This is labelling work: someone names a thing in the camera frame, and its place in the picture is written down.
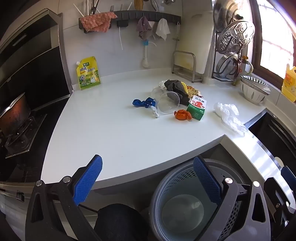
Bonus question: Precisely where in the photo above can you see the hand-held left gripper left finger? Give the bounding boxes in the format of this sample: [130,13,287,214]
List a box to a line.
[25,154,103,241]

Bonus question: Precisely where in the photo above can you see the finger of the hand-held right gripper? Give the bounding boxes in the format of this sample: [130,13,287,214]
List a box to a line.
[263,177,292,232]
[280,166,296,189]

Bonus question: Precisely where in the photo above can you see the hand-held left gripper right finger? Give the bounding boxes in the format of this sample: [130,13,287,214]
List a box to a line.
[193,156,272,241]

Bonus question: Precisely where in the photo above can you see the grey perforated trash bin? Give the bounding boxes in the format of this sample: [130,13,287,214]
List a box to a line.
[149,159,271,241]

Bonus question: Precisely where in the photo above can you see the white plastic bag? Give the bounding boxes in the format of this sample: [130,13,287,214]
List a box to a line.
[213,102,248,136]

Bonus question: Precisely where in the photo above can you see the orange red wrapper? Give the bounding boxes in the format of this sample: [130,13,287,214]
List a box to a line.
[174,110,192,121]

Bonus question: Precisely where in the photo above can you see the green red carton box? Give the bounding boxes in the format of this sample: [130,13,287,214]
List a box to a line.
[186,96,207,121]

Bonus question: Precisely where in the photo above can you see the clear plastic cup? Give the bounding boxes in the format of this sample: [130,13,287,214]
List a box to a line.
[151,87,167,100]
[157,91,181,115]

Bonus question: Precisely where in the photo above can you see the red patterned snack packet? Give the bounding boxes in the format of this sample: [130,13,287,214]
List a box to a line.
[185,85,203,98]

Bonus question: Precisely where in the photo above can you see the blue strap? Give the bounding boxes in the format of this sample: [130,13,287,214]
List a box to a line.
[132,97,156,109]

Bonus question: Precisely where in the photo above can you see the black kitchen sink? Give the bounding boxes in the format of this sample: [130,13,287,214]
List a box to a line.
[244,109,296,172]

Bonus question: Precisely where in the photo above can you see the person's dark clothing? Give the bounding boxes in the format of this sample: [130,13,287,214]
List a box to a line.
[94,203,149,241]

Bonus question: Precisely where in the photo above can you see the black gas stove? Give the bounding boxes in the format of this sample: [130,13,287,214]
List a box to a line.
[0,113,48,183]

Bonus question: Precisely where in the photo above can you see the large white ribbed bowl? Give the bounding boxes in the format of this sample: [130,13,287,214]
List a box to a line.
[240,82,270,104]

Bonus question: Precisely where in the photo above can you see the yellow detergent bottle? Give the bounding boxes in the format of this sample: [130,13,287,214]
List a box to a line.
[281,64,296,102]

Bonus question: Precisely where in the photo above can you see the dark grey cloth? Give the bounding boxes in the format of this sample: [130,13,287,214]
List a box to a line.
[165,79,190,106]

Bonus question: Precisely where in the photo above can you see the patterned bowl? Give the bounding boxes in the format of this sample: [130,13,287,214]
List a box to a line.
[239,75,270,90]

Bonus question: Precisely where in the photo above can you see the dark frying pan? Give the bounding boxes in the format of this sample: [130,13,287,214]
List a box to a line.
[0,93,31,132]

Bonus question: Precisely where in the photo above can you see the yellow green spout pouch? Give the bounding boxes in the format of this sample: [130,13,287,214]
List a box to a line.
[75,56,102,91]

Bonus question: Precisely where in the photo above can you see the metal cutting board rack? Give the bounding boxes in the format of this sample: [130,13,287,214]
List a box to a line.
[172,51,203,82]

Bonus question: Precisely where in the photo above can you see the glass pot lid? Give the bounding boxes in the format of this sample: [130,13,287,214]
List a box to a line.
[217,52,240,77]

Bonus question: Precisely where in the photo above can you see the black lid rack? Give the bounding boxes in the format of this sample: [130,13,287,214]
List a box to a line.
[211,31,243,81]

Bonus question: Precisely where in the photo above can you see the black range hood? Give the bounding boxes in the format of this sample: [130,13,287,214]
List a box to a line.
[0,9,72,98]

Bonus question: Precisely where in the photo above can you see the blue white bottle brush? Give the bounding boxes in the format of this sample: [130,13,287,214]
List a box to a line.
[141,39,158,68]

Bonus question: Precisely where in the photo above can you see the window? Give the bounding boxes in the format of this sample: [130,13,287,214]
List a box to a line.
[251,0,296,79]

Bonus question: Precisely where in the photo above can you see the perforated steel steamer tray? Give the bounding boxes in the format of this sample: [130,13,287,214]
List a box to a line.
[218,21,256,51]

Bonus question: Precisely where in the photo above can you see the white cutting board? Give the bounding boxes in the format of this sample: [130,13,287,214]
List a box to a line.
[178,14,214,75]

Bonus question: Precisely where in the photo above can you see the white hanging spatula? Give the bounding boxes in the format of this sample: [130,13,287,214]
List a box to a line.
[172,22,181,42]

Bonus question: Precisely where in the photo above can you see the pink dishcloth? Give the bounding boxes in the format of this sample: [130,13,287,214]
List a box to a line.
[80,12,118,33]

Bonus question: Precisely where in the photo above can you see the white hanging cloth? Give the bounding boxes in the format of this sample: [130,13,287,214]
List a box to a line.
[155,19,171,41]

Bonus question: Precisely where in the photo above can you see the purple grey rag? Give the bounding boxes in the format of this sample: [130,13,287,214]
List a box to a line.
[136,16,152,40]

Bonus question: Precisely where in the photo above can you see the white chopsticks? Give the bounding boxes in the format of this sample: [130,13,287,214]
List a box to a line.
[73,0,91,17]

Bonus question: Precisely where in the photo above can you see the dark metal utensils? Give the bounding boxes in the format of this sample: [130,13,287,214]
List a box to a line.
[89,0,100,15]

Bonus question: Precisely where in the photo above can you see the steel pot lid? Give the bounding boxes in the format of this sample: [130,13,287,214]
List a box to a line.
[213,0,251,32]

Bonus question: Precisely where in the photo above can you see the dark wall hook rail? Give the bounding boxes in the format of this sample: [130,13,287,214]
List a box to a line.
[79,10,181,30]

